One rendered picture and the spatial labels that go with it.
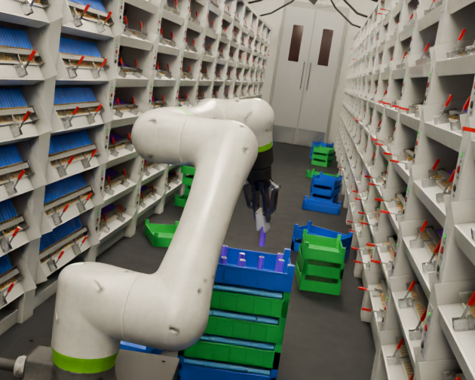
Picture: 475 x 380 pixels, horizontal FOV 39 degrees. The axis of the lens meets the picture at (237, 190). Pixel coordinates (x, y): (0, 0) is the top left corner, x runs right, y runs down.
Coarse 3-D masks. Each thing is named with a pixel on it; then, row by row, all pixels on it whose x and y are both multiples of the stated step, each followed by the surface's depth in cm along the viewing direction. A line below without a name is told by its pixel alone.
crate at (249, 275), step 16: (256, 256) 214; (272, 256) 214; (288, 256) 212; (224, 272) 195; (240, 272) 195; (256, 272) 195; (272, 272) 195; (288, 272) 195; (272, 288) 196; (288, 288) 196
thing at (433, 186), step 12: (420, 168) 218; (432, 168) 202; (444, 168) 215; (420, 180) 216; (432, 180) 202; (444, 180) 204; (420, 192) 204; (432, 192) 192; (444, 192) 176; (432, 204) 181; (444, 204) 173; (444, 216) 163
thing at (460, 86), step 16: (448, 16) 210; (464, 16) 210; (448, 32) 211; (464, 32) 210; (432, 64) 219; (432, 80) 214; (448, 80) 213; (464, 80) 212; (432, 96) 214; (448, 96) 214; (464, 96) 213; (432, 144) 217; (416, 160) 219; (432, 160) 217; (416, 208) 220; (400, 240) 224; (400, 256) 224; (400, 272) 224; (384, 368) 230
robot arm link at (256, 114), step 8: (232, 104) 187; (240, 104) 186; (248, 104) 186; (256, 104) 185; (264, 104) 186; (232, 112) 186; (240, 112) 185; (248, 112) 184; (256, 112) 184; (264, 112) 185; (272, 112) 187; (232, 120) 186; (240, 120) 185; (248, 120) 184; (256, 120) 184; (264, 120) 185; (272, 120) 187; (256, 128) 185; (264, 128) 186; (272, 128) 190; (256, 136) 187; (264, 136) 188; (264, 144) 189; (272, 144) 193
